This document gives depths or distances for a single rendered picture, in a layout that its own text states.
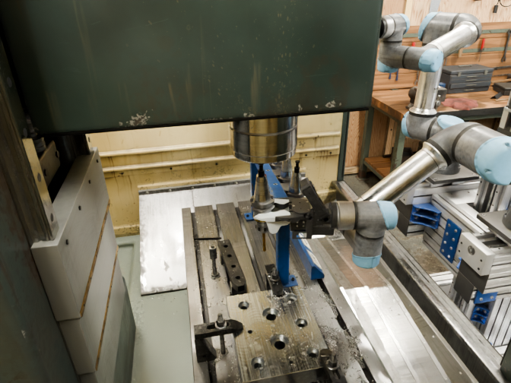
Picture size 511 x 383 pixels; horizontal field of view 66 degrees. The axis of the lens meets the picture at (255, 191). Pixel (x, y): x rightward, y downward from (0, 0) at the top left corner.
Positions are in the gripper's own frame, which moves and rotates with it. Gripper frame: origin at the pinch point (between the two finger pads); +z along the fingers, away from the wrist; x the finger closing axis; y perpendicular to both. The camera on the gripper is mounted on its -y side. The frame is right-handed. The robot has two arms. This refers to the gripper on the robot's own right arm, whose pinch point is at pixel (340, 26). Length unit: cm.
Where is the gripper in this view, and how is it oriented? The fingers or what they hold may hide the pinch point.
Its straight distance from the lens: 132.6
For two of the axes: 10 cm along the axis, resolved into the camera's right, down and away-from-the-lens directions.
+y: 0.2, 8.8, 4.7
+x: -6.6, -3.4, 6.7
